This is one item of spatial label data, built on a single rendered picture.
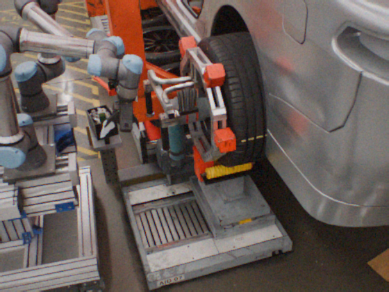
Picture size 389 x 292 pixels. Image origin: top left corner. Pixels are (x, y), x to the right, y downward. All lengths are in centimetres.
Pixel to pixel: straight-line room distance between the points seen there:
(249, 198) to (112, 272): 88
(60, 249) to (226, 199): 95
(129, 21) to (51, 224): 121
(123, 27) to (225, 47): 64
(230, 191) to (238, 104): 77
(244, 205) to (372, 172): 120
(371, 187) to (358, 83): 39
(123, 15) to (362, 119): 147
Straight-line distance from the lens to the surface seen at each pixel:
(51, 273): 251
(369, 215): 181
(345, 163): 162
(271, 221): 274
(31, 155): 212
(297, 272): 268
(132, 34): 260
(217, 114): 206
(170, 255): 263
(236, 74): 208
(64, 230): 270
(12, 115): 189
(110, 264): 275
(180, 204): 293
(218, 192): 275
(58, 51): 184
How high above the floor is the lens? 207
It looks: 36 degrees down
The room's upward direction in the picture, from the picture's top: 3 degrees counter-clockwise
